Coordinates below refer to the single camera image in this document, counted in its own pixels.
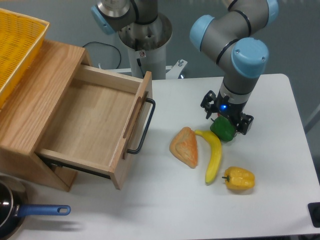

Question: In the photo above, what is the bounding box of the yellow plastic basket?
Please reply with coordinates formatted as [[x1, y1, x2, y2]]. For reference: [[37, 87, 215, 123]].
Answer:
[[0, 8, 50, 106]]

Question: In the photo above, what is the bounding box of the wooden drawer cabinet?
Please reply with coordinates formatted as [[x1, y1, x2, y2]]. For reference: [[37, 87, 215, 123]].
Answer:
[[0, 38, 93, 193]]

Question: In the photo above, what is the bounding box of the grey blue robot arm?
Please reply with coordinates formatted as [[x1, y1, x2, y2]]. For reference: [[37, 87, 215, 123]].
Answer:
[[91, 0, 279, 135]]

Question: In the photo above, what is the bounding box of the frying pan blue handle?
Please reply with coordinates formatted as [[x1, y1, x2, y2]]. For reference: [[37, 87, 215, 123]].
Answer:
[[0, 175, 72, 240]]

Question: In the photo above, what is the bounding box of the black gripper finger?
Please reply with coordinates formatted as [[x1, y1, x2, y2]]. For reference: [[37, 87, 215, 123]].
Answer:
[[236, 113, 254, 135], [200, 90, 217, 119]]

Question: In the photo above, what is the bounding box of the toy croissant bread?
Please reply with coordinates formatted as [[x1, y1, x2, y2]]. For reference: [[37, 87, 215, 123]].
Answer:
[[169, 127, 198, 169]]

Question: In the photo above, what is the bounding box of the black floor cable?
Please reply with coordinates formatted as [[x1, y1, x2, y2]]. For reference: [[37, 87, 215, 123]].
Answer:
[[81, 41, 122, 69]]

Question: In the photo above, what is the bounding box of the yellow toy bell pepper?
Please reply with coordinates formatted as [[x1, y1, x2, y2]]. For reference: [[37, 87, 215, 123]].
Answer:
[[222, 166, 255, 191]]

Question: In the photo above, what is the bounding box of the black metal drawer handle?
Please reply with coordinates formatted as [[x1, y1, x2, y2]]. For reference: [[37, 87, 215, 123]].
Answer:
[[126, 97, 156, 155]]

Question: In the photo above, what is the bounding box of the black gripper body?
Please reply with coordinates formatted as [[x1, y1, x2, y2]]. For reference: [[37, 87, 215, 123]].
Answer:
[[215, 96, 247, 125]]

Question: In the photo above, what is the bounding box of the green toy bell pepper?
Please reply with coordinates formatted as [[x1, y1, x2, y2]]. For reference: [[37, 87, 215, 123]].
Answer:
[[210, 115, 236, 142]]

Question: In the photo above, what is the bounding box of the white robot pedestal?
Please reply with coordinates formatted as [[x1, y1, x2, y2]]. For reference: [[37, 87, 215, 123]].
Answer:
[[118, 13, 188, 80]]

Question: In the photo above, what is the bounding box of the open wooden drawer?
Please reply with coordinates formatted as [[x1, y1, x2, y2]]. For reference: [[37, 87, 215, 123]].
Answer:
[[36, 65, 155, 189]]

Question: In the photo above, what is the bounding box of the yellow toy banana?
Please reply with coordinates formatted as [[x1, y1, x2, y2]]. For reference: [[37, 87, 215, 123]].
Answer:
[[195, 129, 223, 185]]

